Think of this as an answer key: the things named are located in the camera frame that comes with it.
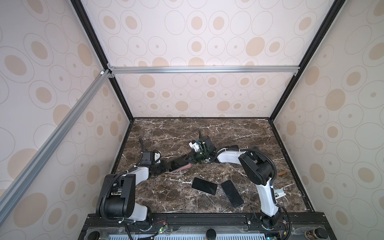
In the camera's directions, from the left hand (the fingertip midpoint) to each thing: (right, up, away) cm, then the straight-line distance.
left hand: (174, 163), depth 92 cm
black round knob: (+20, -24, -29) cm, 43 cm away
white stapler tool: (+59, -15, -10) cm, 62 cm away
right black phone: (+34, -15, -8) cm, 38 cm away
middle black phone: (+18, -12, -6) cm, 23 cm away
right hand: (+6, +1, -1) cm, 6 cm away
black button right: (+66, -23, -29) cm, 76 cm away
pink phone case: (+5, -3, 0) cm, 6 cm away
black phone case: (+39, +8, +11) cm, 41 cm away
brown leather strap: (+66, -6, 0) cm, 67 cm away
